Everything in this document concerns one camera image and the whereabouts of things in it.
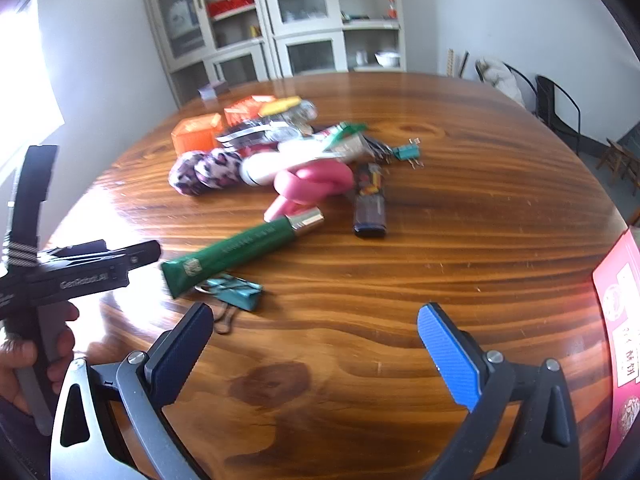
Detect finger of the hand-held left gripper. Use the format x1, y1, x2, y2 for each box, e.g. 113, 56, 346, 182
116, 239, 162, 277

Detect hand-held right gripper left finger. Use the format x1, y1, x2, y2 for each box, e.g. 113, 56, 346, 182
49, 302, 215, 480

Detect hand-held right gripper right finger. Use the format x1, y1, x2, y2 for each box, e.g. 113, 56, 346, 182
417, 302, 583, 480

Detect green cream tube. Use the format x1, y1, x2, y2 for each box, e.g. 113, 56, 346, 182
160, 208, 325, 300

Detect leopard print sock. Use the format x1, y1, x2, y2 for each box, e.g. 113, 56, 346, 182
168, 148, 244, 197

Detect small green binder clip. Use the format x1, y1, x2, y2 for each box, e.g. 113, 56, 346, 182
390, 138, 424, 169

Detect beige box green top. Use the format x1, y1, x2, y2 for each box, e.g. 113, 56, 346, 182
322, 121, 369, 162

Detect person's left forearm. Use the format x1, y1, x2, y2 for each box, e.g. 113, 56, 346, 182
0, 397, 51, 476

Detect red items on shelf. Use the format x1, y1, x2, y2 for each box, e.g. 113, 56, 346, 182
206, 0, 256, 17

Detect person's left hand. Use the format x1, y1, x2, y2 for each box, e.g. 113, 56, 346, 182
0, 304, 81, 413

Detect large teal binder clip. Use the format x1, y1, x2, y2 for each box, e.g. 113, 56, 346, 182
194, 272, 264, 336

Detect orange box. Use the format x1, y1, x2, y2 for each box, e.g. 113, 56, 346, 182
224, 95, 277, 126
171, 112, 222, 153

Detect white tube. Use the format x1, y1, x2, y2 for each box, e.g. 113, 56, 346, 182
239, 139, 331, 188

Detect flat silver foil packet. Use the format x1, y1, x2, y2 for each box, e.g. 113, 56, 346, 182
215, 119, 301, 150

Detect dark blue rectangular case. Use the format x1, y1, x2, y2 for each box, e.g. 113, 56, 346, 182
353, 162, 389, 239

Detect pink knotted toy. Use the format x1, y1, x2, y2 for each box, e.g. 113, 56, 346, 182
263, 159, 354, 223

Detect yellow packet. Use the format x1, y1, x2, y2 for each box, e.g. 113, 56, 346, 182
259, 97, 302, 116

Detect bright large window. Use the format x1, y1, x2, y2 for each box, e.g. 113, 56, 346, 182
0, 0, 66, 176

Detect crumpled silver packet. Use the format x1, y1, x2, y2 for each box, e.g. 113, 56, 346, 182
287, 101, 318, 133

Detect white appliance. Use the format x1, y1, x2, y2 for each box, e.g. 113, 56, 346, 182
170, 0, 197, 37

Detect wooden stool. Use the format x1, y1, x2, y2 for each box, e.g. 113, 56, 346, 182
597, 137, 637, 184

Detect black metal chair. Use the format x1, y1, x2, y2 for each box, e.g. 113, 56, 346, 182
535, 75, 582, 156
474, 59, 537, 111

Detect white puffer jacket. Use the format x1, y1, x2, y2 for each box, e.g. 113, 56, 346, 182
476, 58, 526, 106

